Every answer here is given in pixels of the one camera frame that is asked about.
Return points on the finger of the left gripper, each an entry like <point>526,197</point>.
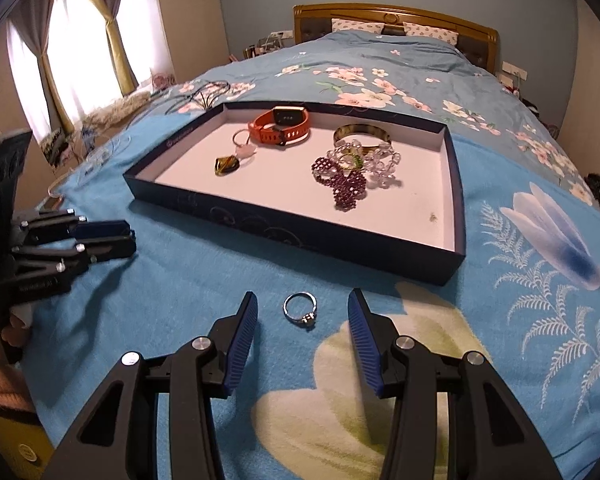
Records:
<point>108,248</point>
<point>94,230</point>

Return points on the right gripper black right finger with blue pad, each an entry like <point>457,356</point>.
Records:
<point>490,434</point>

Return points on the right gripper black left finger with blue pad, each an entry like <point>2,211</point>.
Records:
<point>114,436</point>

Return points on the orange smartwatch band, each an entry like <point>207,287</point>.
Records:
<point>281,126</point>

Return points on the fluffy window seat cushion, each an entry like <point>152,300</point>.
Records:
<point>105,117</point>

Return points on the tiger eye stone pendant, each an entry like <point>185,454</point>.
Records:
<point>226,165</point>

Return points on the light blue floral blanket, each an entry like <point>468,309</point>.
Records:
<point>527,296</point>

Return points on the grey and olive curtains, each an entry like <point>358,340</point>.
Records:
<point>68,59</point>

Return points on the cluttered left nightstand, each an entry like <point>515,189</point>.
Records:
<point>271,43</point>

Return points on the dark blue shallow box tray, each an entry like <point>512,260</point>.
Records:
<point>415,228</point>

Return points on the wooden bed headboard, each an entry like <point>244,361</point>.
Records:
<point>478,43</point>

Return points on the blue floral duvet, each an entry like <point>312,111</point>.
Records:
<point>423,77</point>

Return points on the left floral pillow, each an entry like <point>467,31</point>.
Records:
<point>341,25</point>

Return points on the floral pillow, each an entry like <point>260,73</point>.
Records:
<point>341,25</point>
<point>426,31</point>

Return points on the right floral pillow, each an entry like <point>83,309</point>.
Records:
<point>426,31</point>

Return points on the white wall socket panel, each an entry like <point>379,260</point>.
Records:
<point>514,71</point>

